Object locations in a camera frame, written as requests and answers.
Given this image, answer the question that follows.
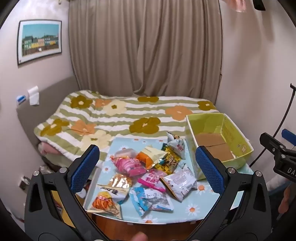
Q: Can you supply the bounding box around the beige orange snack packet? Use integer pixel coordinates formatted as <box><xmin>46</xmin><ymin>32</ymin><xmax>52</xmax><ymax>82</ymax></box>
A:
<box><xmin>135</xmin><ymin>146</ymin><xmax>168</xmax><ymax>170</ymax></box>

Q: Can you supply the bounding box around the white tissue paper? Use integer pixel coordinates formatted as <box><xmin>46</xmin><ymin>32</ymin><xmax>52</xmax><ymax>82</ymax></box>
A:
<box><xmin>27</xmin><ymin>85</ymin><xmax>40</xmax><ymax>106</ymax></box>

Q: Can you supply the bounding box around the pink folded bedding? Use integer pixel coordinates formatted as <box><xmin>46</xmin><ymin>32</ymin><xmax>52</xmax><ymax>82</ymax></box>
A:
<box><xmin>38</xmin><ymin>141</ymin><xmax>70</xmax><ymax>168</ymax></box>

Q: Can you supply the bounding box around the white grey snack packet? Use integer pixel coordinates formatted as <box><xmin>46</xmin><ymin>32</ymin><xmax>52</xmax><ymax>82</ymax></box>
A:
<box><xmin>159</xmin><ymin>168</ymin><xmax>198</xmax><ymax>201</ymax></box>

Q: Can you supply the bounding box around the magenta pink snack packet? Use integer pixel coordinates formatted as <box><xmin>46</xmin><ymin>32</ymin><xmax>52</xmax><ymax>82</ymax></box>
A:
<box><xmin>137</xmin><ymin>169</ymin><xmax>168</xmax><ymax>193</ymax></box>

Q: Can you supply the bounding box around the pink striped snack packet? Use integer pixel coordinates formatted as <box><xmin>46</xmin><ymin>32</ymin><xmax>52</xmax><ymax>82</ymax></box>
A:
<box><xmin>110</xmin><ymin>156</ymin><xmax>149</xmax><ymax>178</ymax></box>

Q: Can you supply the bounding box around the person's left hand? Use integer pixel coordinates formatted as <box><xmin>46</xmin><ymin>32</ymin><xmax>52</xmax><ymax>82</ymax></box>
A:
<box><xmin>131</xmin><ymin>232</ymin><xmax>149</xmax><ymax>241</ymax></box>

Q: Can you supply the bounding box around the light blue daisy tablecloth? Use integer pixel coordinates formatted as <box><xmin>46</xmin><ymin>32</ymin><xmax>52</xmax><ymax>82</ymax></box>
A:
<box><xmin>84</xmin><ymin>137</ymin><xmax>254</xmax><ymax>224</ymax></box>

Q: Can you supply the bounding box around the beige curtain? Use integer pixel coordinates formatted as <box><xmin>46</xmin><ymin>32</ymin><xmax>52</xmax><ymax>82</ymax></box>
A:
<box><xmin>68</xmin><ymin>0</ymin><xmax>223</xmax><ymax>105</ymax></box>

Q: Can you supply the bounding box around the yellow green cardboard box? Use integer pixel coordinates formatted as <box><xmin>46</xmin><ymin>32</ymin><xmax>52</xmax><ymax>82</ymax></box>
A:
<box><xmin>186</xmin><ymin>113</ymin><xmax>253</xmax><ymax>180</ymax></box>

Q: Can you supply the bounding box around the orange white snack packet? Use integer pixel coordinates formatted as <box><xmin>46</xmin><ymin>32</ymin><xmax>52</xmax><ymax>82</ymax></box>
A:
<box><xmin>87</xmin><ymin>184</ymin><xmax>130</xmax><ymax>220</ymax></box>

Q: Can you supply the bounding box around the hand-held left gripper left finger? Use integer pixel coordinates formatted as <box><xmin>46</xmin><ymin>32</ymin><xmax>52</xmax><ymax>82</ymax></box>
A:
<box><xmin>24</xmin><ymin>144</ymin><xmax>109</xmax><ymax>241</ymax></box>

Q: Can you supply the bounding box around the clear plastic snack packet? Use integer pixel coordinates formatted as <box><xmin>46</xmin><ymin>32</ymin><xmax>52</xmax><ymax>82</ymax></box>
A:
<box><xmin>114</xmin><ymin>148</ymin><xmax>137</xmax><ymax>161</ymax></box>

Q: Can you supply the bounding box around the silver orange snack packet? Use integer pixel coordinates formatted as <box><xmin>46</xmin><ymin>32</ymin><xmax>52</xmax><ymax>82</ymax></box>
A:
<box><xmin>107</xmin><ymin>173</ymin><xmax>135</xmax><ymax>189</ymax></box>

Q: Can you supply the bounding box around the pink cloth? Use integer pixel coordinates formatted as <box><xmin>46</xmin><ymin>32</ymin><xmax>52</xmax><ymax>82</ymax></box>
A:
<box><xmin>220</xmin><ymin>0</ymin><xmax>248</xmax><ymax>12</ymax></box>

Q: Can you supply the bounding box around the green striped floral blanket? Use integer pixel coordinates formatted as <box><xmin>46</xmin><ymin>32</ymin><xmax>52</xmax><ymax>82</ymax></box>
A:
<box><xmin>33</xmin><ymin>90</ymin><xmax>220</xmax><ymax>164</ymax></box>

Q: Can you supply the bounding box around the framed picture of houses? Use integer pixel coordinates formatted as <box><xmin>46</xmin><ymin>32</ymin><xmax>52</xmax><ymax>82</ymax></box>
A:
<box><xmin>17</xmin><ymin>20</ymin><xmax>62</xmax><ymax>65</ymax></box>

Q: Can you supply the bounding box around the grey bed headboard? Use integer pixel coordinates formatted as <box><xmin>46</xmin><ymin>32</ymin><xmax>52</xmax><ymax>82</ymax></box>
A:
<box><xmin>16</xmin><ymin>76</ymin><xmax>78</xmax><ymax>139</ymax></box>

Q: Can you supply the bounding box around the person's right hand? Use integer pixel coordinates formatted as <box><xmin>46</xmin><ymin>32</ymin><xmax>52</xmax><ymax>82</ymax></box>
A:
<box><xmin>278</xmin><ymin>185</ymin><xmax>293</xmax><ymax>214</ymax></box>

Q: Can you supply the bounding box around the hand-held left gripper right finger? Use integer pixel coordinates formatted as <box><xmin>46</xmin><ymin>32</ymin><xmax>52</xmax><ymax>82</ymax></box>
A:
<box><xmin>185</xmin><ymin>146</ymin><xmax>271</xmax><ymax>241</ymax></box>

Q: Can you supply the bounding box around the grey silver snack packet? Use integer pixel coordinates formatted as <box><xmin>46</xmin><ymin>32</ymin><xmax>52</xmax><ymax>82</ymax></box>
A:
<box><xmin>166</xmin><ymin>131</ymin><xmax>187</xmax><ymax>160</ymax></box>

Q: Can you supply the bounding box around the blue white snack packet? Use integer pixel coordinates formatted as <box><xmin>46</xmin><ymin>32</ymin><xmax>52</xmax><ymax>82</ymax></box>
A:
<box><xmin>128</xmin><ymin>187</ymin><xmax>151</xmax><ymax>217</ymax></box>
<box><xmin>143</xmin><ymin>188</ymin><xmax>174</xmax><ymax>212</ymax></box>

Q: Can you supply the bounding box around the yellow black snack packet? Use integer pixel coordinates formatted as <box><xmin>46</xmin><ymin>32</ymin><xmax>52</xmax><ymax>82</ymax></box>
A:
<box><xmin>153</xmin><ymin>144</ymin><xmax>184</xmax><ymax>175</ymax></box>

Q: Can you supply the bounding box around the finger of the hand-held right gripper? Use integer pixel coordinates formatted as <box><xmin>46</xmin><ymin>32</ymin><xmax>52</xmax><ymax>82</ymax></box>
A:
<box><xmin>281</xmin><ymin>129</ymin><xmax>296</xmax><ymax>147</ymax></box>
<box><xmin>259</xmin><ymin>132</ymin><xmax>287</xmax><ymax>161</ymax></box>

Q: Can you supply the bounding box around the black cable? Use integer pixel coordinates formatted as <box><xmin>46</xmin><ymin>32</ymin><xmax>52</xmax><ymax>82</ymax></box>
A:
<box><xmin>249</xmin><ymin>84</ymin><xmax>296</xmax><ymax>168</ymax></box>

